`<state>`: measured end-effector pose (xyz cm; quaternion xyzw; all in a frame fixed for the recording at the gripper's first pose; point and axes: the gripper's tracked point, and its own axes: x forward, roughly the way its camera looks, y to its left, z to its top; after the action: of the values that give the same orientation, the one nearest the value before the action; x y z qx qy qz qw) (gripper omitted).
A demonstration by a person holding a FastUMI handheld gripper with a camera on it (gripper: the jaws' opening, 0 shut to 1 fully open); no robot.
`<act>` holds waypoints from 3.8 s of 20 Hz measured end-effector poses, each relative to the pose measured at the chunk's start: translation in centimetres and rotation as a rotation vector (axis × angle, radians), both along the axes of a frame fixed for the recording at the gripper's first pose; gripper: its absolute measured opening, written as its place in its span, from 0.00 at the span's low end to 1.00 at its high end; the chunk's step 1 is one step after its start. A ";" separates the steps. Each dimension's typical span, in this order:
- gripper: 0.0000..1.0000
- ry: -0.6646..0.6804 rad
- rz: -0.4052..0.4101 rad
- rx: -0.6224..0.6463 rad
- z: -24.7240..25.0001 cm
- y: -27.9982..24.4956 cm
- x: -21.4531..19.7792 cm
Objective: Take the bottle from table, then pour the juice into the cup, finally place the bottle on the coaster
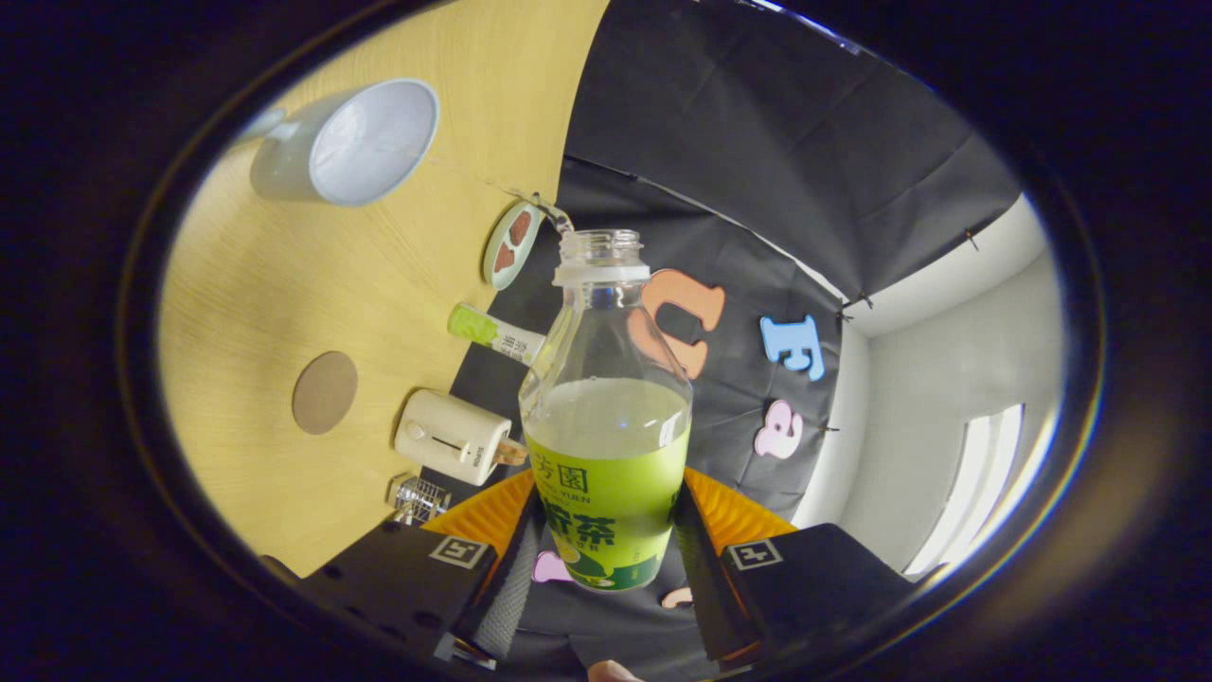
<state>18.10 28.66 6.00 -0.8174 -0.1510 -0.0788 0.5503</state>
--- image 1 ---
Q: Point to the wooden table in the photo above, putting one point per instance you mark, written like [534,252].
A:
[331,284]

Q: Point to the green label juice bottle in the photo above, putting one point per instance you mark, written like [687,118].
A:
[606,493]

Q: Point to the round brown coaster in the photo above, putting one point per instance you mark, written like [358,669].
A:
[325,393]

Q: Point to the pale green plate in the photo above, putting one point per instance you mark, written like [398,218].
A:
[492,270]

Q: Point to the white cup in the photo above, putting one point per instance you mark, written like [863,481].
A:
[369,142]

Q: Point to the capped white green tea bottle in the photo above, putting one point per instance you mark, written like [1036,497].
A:
[492,332]

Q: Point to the ceiling light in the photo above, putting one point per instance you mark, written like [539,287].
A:
[975,483]

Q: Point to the brown food piece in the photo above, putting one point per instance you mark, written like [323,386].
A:
[504,258]
[520,227]

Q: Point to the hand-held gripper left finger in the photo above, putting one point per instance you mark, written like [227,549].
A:
[507,592]

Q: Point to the white toaster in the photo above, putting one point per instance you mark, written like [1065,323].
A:
[450,436]

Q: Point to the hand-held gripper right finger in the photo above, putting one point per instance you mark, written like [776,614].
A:
[705,578]

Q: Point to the bread slice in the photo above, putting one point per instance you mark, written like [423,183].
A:
[511,452]

